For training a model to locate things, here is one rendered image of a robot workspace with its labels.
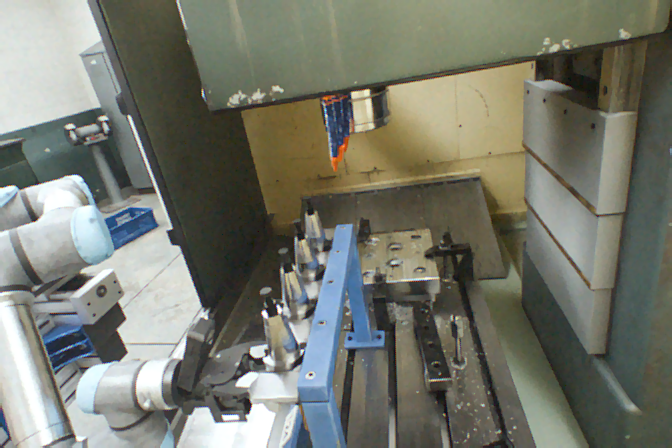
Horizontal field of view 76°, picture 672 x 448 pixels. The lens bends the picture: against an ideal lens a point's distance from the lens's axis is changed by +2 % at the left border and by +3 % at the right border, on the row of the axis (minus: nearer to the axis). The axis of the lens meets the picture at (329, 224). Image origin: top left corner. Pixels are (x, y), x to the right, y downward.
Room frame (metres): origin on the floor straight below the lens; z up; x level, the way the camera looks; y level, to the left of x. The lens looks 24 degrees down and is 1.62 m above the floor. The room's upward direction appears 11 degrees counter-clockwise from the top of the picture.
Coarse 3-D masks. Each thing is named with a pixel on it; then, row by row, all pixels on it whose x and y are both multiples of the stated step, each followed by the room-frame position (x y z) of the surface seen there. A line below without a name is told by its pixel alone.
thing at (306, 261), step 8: (296, 240) 0.69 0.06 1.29; (304, 240) 0.69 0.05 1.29; (296, 248) 0.69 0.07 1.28; (304, 248) 0.69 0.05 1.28; (312, 248) 0.70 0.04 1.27; (296, 256) 0.69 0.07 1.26; (304, 256) 0.68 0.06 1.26; (312, 256) 0.69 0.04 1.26; (296, 264) 0.69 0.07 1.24; (304, 264) 0.68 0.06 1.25; (312, 264) 0.68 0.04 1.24; (304, 272) 0.68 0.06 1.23; (312, 272) 0.68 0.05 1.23
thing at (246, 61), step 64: (192, 0) 0.71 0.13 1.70; (256, 0) 0.69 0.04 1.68; (320, 0) 0.67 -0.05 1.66; (384, 0) 0.65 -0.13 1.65; (448, 0) 0.63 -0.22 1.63; (512, 0) 0.62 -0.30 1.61; (576, 0) 0.60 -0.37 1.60; (640, 0) 0.59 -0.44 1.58; (256, 64) 0.69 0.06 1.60; (320, 64) 0.67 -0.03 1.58; (384, 64) 0.65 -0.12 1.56; (448, 64) 0.63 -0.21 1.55; (512, 64) 0.62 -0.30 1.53
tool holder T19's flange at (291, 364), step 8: (296, 336) 0.51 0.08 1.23; (304, 344) 0.49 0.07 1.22; (264, 352) 0.49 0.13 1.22; (304, 352) 0.47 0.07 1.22; (264, 360) 0.47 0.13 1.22; (272, 360) 0.47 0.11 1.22; (288, 360) 0.46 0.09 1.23; (296, 360) 0.46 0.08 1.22; (272, 368) 0.46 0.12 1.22; (280, 368) 0.45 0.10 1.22; (288, 368) 0.45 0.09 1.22; (296, 368) 0.46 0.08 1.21
